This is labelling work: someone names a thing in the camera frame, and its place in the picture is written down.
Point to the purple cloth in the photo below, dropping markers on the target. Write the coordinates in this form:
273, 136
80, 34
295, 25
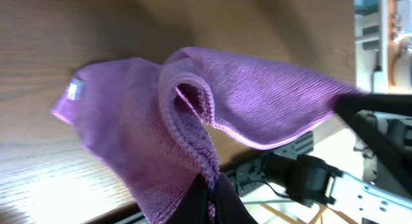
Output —
148, 122

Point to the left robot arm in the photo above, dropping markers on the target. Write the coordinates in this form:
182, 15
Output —
307, 179

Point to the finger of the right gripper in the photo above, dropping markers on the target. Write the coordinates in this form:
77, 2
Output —
398, 163
395, 104

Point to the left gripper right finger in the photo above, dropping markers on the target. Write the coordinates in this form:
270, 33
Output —
229, 208

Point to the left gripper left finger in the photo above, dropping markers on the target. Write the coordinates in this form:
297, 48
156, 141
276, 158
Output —
193, 209

